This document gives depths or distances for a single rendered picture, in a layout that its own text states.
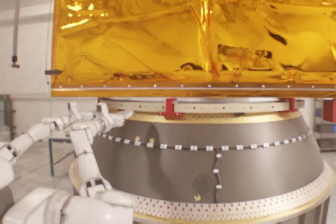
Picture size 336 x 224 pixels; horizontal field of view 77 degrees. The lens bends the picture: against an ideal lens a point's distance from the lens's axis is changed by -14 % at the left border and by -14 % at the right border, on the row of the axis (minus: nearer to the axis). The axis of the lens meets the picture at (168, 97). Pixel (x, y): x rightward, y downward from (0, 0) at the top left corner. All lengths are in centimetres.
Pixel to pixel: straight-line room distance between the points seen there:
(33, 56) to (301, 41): 806
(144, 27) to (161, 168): 78
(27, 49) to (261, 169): 829
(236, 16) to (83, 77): 97
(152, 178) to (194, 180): 22
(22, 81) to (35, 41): 143
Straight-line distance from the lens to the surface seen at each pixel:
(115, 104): 156
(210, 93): 137
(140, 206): 128
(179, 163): 126
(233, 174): 127
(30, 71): 866
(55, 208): 50
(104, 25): 148
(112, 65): 141
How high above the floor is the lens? 179
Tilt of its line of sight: 2 degrees down
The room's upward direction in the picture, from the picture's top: straight up
